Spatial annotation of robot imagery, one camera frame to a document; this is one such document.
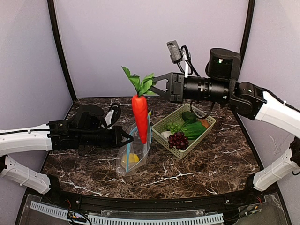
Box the clear zip top bag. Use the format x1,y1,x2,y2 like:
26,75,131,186
116,111,152,177

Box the yellow toy lemon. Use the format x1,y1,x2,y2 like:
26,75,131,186
121,153,139,165

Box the red toy chili pepper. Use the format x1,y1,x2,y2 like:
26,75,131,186
121,66,155,144

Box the green toy leafy vegetable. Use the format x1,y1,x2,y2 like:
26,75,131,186
180,120,207,140

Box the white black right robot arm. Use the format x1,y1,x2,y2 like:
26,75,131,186
151,48,300,192

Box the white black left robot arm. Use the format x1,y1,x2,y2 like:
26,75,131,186
0,103,133,195

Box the dark green toy avocado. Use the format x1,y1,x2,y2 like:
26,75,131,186
182,111,197,122

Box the green toy grapes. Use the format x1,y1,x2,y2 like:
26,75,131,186
165,122,183,134

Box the pale green plastic basket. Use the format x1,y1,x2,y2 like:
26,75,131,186
151,104,216,159

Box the dark red toy grapes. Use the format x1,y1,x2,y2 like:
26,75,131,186
168,132,189,150

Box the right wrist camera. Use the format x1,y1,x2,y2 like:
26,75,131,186
167,40,194,78

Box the black frame right post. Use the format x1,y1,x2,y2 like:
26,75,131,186
227,0,255,100

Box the black frame post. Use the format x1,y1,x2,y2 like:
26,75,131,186
227,0,255,100
47,0,77,102

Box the white slotted cable duct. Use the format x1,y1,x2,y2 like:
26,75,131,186
30,201,224,225

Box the black front frame rail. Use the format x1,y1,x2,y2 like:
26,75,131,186
52,191,249,212

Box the black frame left post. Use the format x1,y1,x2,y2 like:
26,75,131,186
47,0,77,102

